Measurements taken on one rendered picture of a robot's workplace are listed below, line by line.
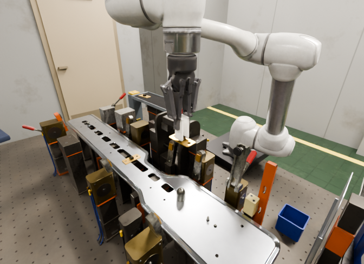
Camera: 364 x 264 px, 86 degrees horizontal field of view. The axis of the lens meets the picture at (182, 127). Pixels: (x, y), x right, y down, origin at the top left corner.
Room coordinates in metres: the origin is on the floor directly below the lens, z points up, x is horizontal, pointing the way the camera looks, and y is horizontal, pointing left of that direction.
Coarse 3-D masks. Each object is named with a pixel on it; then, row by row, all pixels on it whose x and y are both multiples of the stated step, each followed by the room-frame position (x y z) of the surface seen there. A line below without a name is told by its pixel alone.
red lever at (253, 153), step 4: (252, 152) 0.61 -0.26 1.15; (248, 156) 0.60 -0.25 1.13; (252, 156) 0.60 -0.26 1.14; (248, 160) 0.59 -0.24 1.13; (252, 160) 0.59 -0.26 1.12; (248, 164) 0.58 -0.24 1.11; (244, 168) 0.57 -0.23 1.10; (244, 172) 0.56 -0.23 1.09; (236, 180) 0.54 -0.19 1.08; (232, 184) 0.53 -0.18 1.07
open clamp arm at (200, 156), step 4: (200, 152) 0.67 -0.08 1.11; (204, 152) 0.67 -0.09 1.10; (196, 156) 0.67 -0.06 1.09; (200, 156) 0.66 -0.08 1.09; (204, 156) 0.66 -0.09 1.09; (196, 160) 0.66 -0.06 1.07; (200, 160) 0.66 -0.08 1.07; (196, 164) 0.67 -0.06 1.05; (200, 164) 0.65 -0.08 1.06; (196, 168) 0.66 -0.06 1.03; (200, 168) 0.65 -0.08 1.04; (192, 172) 0.67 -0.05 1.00; (196, 172) 0.66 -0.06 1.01; (200, 172) 0.65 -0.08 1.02; (192, 176) 0.66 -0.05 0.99; (196, 176) 0.65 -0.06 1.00; (200, 176) 0.65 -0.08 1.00
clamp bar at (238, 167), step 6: (240, 144) 0.55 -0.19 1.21; (234, 150) 0.53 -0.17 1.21; (240, 150) 0.52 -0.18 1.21; (246, 150) 0.53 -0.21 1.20; (234, 156) 0.55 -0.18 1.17; (240, 156) 0.54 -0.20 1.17; (246, 156) 0.54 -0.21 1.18; (234, 162) 0.54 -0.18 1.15; (240, 162) 0.54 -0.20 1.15; (234, 168) 0.54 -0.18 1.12; (240, 168) 0.52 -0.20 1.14; (234, 174) 0.54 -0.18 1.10; (240, 174) 0.52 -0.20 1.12; (240, 180) 0.53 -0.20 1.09; (228, 186) 0.53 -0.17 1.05
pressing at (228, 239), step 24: (72, 120) 1.22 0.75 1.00; (96, 120) 1.22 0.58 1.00; (96, 144) 0.90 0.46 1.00; (120, 144) 0.90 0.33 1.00; (120, 168) 0.70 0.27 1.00; (144, 192) 0.56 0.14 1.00; (192, 192) 0.56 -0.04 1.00; (168, 216) 0.45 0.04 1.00; (192, 216) 0.45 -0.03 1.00; (216, 216) 0.45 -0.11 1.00; (240, 216) 0.45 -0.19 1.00; (192, 240) 0.37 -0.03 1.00; (216, 240) 0.37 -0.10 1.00; (240, 240) 0.37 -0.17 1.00; (264, 240) 0.37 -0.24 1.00
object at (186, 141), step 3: (171, 135) 0.54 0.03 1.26; (174, 135) 0.54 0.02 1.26; (183, 135) 0.52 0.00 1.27; (171, 138) 0.52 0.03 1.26; (174, 138) 0.52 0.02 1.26; (183, 138) 0.51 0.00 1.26; (186, 138) 0.52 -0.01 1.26; (189, 138) 0.52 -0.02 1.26; (177, 141) 0.50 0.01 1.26; (180, 141) 0.50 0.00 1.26; (183, 141) 0.50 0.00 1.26; (186, 141) 0.50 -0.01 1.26; (189, 141) 0.50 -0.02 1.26; (192, 141) 0.50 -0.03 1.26; (183, 144) 0.48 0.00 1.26; (186, 144) 0.48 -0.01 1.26; (189, 144) 0.48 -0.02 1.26; (192, 144) 0.48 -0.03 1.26
